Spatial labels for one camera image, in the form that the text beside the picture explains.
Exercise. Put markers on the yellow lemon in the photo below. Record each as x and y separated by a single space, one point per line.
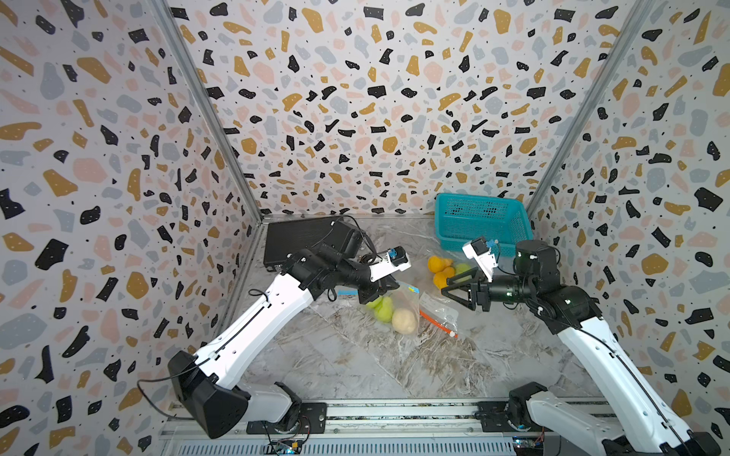
436 264

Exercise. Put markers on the teal plastic basket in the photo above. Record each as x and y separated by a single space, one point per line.
461 218

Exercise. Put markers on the black briefcase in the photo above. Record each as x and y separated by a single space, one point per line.
286 238

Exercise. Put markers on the green pear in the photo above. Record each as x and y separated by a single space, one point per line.
385 314

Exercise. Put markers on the green apple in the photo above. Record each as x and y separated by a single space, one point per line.
378 303

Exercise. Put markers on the orange fruit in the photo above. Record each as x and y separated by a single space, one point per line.
440 279

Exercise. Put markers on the beige round fruit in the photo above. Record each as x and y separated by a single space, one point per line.
404 321

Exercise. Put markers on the green lime fruit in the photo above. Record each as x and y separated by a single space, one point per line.
461 268

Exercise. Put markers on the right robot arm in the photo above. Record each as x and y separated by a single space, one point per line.
646 425

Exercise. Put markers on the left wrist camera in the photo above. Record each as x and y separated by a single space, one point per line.
392 261

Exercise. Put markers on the clear blue zip-top bag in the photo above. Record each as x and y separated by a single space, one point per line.
406 296

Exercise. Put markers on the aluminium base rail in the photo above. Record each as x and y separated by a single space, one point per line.
382 427

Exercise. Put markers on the green circuit board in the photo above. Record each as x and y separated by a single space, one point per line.
284 447

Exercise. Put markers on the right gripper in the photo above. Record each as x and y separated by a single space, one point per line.
479 292

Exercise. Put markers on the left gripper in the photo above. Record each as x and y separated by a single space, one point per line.
378 287

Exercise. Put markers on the clear red zip-top bag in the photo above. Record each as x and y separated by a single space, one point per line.
440 315

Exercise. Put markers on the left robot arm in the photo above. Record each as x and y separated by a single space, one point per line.
207 383

